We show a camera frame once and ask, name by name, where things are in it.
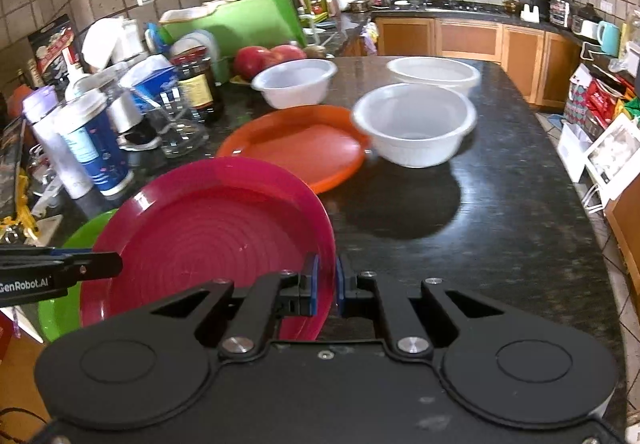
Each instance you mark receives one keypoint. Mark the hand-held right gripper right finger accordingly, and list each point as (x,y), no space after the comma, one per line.
(340,288)

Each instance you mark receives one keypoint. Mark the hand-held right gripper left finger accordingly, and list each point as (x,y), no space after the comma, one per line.
(313,285)

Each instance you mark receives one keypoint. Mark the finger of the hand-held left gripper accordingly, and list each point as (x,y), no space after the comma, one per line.
(45,276)
(40,251)

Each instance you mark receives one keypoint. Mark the green plastic plate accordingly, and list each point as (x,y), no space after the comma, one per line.
(65,319)

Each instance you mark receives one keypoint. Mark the red plastic plate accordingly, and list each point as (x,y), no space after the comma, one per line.
(210,234)

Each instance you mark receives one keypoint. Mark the orange plastic plate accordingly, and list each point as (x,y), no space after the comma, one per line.
(300,149)

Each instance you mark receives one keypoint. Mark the deep white bowl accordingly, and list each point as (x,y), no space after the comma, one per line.
(415,124)

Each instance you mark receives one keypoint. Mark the wide shallow white bowl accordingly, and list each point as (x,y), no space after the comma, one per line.
(432,72)

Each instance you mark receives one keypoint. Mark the stack of white plates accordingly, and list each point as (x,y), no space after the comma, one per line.
(200,44)

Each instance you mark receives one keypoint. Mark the purple lidded white bottle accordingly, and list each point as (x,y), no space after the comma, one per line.
(47,134)

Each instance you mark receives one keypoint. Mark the blue and white bottle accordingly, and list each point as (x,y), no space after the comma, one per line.
(92,144)

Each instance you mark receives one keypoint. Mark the clear glass cup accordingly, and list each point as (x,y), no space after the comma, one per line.
(177,132)

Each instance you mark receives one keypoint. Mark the blue tissue pack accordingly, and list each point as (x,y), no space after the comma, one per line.
(155,87)

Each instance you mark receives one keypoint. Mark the small white bowl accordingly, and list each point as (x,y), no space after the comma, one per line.
(295,84)

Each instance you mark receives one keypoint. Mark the black and red bag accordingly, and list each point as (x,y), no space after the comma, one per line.
(52,49)

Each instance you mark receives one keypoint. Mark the upturned white bowl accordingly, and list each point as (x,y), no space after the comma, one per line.
(102,42)

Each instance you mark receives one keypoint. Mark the dark sauce jar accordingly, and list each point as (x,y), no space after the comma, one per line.
(197,84)

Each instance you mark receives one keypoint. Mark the red apple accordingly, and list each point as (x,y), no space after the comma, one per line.
(251,62)
(287,53)

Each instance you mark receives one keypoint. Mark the green cutting board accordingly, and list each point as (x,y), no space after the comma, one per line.
(240,24)

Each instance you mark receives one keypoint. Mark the wooden lower cabinets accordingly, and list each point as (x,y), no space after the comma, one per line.
(470,42)

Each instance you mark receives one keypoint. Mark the white cloth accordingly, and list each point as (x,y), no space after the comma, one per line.
(192,13)

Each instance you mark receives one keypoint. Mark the white framed picture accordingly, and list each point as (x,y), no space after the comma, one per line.
(612,154)

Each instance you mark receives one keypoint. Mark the gas stove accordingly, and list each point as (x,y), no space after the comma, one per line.
(465,5)

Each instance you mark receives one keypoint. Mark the red patterned gift bag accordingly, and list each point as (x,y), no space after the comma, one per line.
(595,97)

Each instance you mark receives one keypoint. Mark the teal mug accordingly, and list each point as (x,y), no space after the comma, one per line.
(608,38)

